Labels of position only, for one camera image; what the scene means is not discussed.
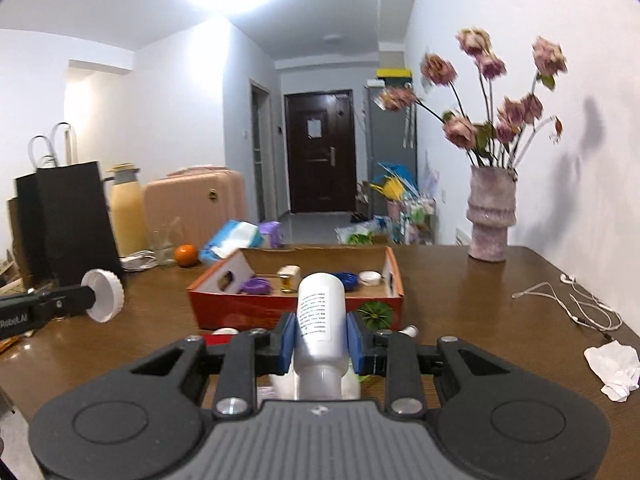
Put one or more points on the purple gear-shaped lid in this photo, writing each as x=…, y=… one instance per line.
x=256, y=286

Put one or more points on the small beige perfume bottle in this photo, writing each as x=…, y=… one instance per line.
x=289, y=277

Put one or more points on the orange fruit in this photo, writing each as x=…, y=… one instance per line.
x=186, y=255

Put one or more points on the black paper bag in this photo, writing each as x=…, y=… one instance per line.
x=59, y=219

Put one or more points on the dark brown door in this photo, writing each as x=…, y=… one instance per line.
x=322, y=169

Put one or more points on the translucent plastic container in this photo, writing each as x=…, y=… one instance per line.
x=309, y=386

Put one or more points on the white cylindrical bottle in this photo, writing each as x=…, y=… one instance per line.
x=321, y=325

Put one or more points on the blue tissue pack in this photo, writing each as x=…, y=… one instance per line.
x=232, y=236

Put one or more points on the red cardboard box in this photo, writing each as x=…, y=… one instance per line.
x=217, y=300

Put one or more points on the white ridged lid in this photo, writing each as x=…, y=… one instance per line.
x=109, y=293

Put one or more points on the cluttered storage rack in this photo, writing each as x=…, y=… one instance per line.
x=409, y=217

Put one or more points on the pink textured vase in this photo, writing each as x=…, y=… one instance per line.
x=491, y=210

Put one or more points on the blue gear-shaped lid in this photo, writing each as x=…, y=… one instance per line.
x=349, y=280

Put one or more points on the pink ribbed suitcase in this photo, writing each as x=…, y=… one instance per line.
x=198, y=201

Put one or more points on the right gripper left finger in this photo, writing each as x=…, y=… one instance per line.
x=249, y=355

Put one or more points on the small white round jar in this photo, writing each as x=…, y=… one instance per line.
x=370, y=278

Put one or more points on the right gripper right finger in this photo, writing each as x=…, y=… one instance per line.
x=391, y=355

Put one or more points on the yellow thermos jug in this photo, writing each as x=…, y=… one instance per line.
x=125, y=199

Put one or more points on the crumpled white tissue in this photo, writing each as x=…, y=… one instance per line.
x=617, y=366

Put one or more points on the dried pink flowers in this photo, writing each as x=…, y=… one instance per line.
x=503, y=138

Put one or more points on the yellow box on refrigerator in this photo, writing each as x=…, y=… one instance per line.
x=384, y=73

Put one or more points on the grey refrigerator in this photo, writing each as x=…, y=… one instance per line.
x=386, y=139

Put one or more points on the clear glass cup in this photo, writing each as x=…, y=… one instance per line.
x=165, y=240

